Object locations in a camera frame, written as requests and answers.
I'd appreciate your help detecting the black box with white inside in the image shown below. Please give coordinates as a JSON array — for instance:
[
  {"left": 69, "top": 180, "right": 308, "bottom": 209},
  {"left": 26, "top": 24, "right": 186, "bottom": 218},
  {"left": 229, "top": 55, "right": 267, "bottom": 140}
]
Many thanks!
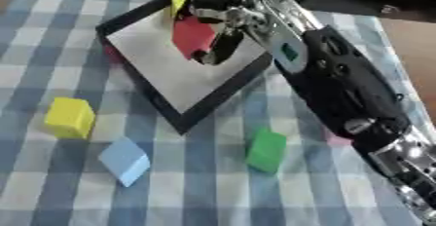
[{"left": 93, "top": 0, "right": 276, "bottom": 136}]

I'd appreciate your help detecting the red block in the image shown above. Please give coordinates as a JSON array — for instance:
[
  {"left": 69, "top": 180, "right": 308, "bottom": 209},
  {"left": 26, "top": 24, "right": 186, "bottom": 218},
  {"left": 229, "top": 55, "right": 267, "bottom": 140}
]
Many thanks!
[{"left": 170, "top": 15, "right": 218, "bottom": 60}]

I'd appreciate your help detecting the green block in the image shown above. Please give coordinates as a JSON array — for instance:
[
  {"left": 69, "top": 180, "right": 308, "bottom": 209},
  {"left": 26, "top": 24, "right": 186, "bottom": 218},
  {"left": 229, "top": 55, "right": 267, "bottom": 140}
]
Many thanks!
[{"left": 243, "top": 127, "right": 290, "bottom": 174}]

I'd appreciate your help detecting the light blue block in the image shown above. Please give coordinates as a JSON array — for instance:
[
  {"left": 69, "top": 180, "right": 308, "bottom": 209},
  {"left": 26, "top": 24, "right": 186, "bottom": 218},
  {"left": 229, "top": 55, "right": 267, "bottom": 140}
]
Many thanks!
[{"left": 96, "top": 137, "right": 154, "bottom": 188}]

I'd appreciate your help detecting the yellow cube block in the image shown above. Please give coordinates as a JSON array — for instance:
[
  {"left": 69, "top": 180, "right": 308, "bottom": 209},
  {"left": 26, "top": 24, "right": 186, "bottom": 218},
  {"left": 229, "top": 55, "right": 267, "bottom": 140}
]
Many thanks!
[{"left": 42, "top": 96, "right": 97, "bottom": 140}]

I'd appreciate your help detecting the yellow triangular block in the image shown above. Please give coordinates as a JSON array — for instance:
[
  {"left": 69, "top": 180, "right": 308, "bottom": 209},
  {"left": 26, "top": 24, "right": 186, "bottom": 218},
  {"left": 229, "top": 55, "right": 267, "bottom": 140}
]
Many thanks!
[{"left": 168, "top": 0, "right": 195, "bottom": 19}]

